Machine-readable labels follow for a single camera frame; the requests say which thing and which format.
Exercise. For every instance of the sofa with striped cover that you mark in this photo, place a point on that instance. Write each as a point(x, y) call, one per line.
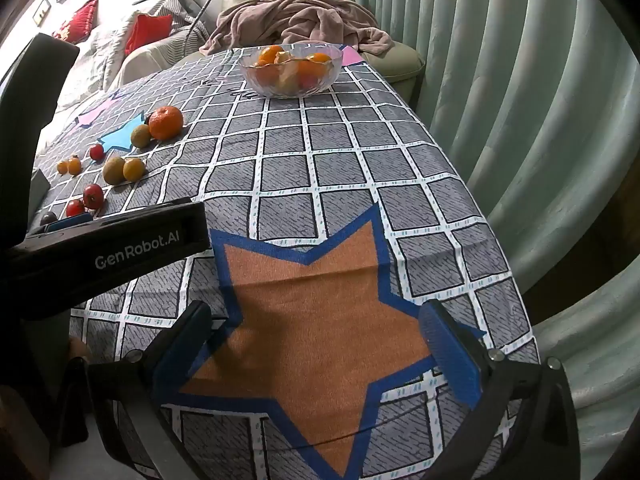
point(115, 57)

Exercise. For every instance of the clear glass bowl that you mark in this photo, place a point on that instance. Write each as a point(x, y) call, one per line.
point(290, 87)

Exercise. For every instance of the brown kiwi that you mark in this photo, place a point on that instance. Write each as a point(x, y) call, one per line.
point(140, 135)
point(114, 169)

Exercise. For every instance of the mandarin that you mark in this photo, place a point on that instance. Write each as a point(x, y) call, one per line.
point(272, 54)
point(318, 57)
point(264, 76)

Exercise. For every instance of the small orange cherry tomato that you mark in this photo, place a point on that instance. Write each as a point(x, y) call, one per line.
point(74, 165)
point(62, 167)

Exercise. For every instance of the plain red pillow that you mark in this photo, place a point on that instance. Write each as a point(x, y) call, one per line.
point(147, 31)

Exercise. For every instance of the red cherry tomato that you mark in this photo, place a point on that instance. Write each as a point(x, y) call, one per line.
point(96, 151)
point(93, 195)
point(75, 207)

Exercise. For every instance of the pale green curtain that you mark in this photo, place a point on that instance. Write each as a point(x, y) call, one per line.
point(500, 85)

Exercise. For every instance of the grey tray box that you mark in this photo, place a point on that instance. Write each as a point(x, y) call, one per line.
point(40, 187)

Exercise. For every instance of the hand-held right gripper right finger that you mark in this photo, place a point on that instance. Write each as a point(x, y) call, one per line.
point(450, 360)

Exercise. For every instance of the red printed pillow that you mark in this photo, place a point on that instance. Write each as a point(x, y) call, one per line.
point(80, 17)

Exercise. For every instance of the large orange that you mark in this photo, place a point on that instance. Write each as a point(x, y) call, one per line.
point(166, 122)

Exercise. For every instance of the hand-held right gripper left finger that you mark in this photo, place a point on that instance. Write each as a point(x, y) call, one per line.
point(180, 355)

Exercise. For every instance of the dark purple plum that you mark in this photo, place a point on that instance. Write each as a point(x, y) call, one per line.
point(47, 218)

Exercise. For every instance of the grey grid star tablecloth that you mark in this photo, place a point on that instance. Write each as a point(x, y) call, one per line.
point(350, 160)

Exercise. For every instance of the yellow cherry tomato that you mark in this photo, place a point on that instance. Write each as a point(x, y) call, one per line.
point(134, 169)

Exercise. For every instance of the dark upright panel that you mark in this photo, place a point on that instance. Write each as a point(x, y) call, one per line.
point(35, 90)

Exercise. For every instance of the thin metal pole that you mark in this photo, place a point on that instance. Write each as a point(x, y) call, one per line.
point(207, 2)

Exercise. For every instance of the pink blanket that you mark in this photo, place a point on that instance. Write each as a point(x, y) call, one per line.
point(280, 20)

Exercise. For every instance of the orange peel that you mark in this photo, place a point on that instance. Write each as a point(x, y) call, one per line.
point(291, 59)

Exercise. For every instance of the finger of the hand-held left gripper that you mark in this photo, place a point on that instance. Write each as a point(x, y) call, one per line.
point(72, 221)

